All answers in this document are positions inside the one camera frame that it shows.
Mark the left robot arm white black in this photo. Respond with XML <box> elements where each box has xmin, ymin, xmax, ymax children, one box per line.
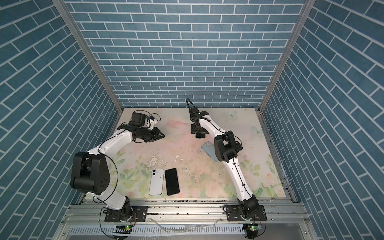
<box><xmin>70</xmin><ymin>124</ymin><xmax>165</xmax><ymax>216</ymax></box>

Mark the white slotted cable duct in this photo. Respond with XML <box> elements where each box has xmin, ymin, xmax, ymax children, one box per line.
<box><xmin>69</xmin><ymin>224</ymin><xmax>245</xmax><ymax>237</ymax></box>

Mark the blue phone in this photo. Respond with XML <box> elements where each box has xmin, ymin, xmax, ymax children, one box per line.
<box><xmin>195</xmin><ymin>133</ymin><xmax>206</xmax><ymax>139</ymax></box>

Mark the light teal case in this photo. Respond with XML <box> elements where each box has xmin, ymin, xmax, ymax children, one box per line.
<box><xmin>201</xmin><ymin>142</ymin><xmax>219</xmax><ymax>162</ymax></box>

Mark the black phone screen up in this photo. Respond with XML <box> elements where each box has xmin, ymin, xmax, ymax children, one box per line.
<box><xmin>165</xmin><ymin>168</ymin><xmax>180</xmax><ymax>196</ymax></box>

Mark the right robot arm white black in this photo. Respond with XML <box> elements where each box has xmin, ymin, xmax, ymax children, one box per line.
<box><xmin>191</xmin><ymin>115</ymin><xmax>260</xmax><ymax>219</ymax></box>

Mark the aluminium front rail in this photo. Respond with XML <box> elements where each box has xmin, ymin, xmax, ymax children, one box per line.
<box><xmin>63</xmin><ymin>200</ymin><xmax>310</xmax><ymax>225</ymax></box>

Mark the white phone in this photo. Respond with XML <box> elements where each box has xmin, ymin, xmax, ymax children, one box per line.
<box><xmin>149</xmin><ymin>169</ymin><xmax>165</xmax><ymax>196</ymax></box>

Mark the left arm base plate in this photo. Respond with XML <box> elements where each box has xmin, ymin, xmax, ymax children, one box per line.
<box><xmin>103</xmin><ymin>206</ymin><xmax>148</xmax><ymax>223</ymax></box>

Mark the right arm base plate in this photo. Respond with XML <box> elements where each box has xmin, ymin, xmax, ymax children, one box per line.
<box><xmin>222</xmin><ymin>205</ymin><xmax>268</xmax><ymax>222</ymax></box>

